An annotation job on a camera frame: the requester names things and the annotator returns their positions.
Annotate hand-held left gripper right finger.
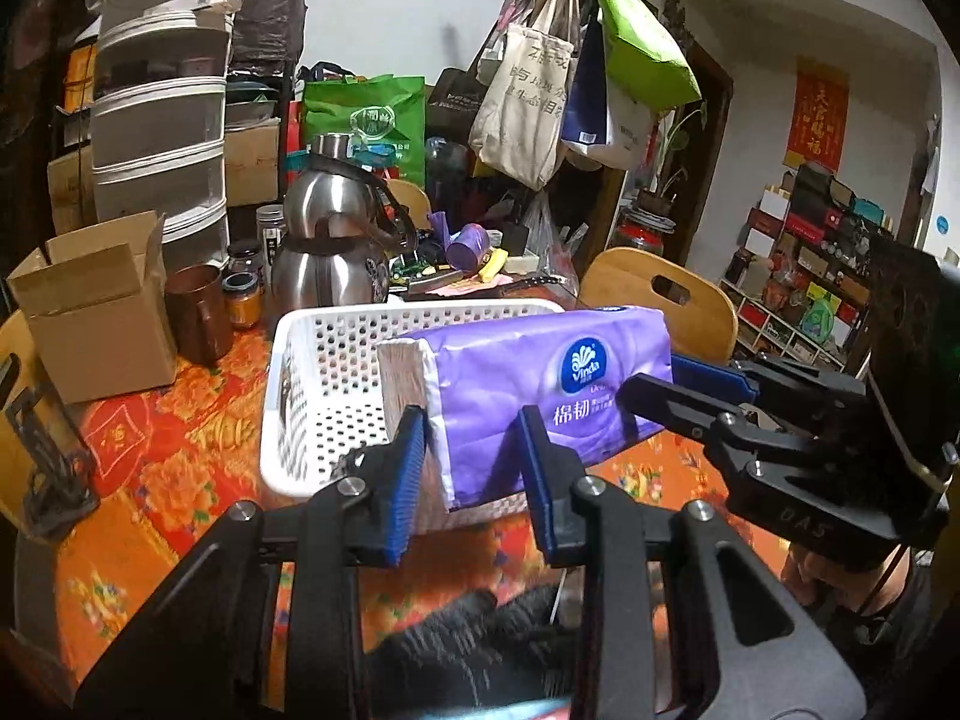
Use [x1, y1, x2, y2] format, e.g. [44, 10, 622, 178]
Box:
[517, 405, 867, 720]

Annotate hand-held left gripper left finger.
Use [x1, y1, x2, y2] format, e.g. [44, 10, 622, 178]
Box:
[75, 405, 428, 720]

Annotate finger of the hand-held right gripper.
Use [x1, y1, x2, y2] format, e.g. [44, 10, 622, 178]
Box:
[619, 373, 815, 485]
[670, 352, 872, 436]

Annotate purple tissue pack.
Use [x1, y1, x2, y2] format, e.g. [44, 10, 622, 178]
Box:
[375, 305, 674, 515]

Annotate white perforated plastic basket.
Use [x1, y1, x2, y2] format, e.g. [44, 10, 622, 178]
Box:
[259, 298, 567, 535]

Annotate shelf of assorted boxes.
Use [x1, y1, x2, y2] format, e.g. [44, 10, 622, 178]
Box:
[718, 163, 898, 374]

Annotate red lidded jar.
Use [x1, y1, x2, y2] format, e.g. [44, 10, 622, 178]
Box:
[611, 208, 680, 265]

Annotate dark fuzzy cloth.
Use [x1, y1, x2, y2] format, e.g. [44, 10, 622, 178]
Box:
[366, 583, 595, 715]

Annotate dark wooden door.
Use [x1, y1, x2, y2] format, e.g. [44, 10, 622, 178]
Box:
[671, 37, 734, 271]

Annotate potted plant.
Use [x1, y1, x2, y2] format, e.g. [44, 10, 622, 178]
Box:
[636, 101, 710, 220]

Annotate stainless steel kettle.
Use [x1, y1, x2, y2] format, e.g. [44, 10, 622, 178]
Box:
[270, 234, 392, 313]

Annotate orange floral tablecloth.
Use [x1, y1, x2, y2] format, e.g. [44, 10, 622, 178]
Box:
[45, 315, 796, 691]

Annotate orange glass jar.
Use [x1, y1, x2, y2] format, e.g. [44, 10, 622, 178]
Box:
[222, 272, 263, 329]

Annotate purple cup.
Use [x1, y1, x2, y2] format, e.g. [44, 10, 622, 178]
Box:
[445, 223, 493, 272]

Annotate brown cup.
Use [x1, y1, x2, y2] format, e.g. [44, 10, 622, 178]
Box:
[163, 264, 235, 367]

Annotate dark glass jar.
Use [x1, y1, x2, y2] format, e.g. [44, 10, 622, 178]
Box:
[226, 240, 265, 278]

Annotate blue and white bag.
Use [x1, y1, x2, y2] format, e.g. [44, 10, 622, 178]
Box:
[559, 15, 655, 170]

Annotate stainless steel thermos jug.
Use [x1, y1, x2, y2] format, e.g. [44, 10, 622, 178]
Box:
[283, 133, 413, 256]

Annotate bright green hanging bag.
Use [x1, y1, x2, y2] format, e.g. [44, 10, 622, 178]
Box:
[591, 0, 703, 113]

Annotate beige canvas tote bag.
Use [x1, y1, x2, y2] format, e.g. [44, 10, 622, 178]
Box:
[469, 0, 583, 192]

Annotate open cardboard box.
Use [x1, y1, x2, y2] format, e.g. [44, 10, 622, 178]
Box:
[6, 210, 179, 406]

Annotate black folding phone stand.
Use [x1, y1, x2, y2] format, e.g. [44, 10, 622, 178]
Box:
[2, 381, 103, 542]

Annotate green shopping bag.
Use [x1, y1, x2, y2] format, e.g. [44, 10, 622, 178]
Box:
[298, 64, 427, 188]

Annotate white stacked storage drawers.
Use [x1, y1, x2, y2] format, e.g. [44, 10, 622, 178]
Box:
[88, 0, 245, 250]

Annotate wooden chair with handle slot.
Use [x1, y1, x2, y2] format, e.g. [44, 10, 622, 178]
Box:
[579, 247, 740, 365]

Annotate red wall poster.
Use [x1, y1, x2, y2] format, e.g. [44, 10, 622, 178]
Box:
[784, 56, 851, 175]

